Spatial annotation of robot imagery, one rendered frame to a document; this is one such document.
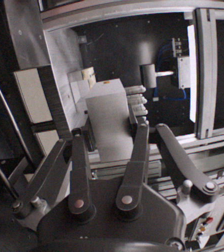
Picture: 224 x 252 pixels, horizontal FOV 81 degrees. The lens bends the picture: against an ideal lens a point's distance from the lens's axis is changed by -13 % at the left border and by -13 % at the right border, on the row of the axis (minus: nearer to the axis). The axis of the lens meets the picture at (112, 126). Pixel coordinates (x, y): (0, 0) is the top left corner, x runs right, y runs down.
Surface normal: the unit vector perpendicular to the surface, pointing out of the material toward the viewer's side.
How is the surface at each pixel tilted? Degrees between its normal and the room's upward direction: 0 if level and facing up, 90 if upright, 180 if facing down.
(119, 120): 89
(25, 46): 0
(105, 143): 89
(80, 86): 90
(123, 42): 90
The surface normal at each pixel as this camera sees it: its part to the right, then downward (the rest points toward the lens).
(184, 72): 0.00, 0.42
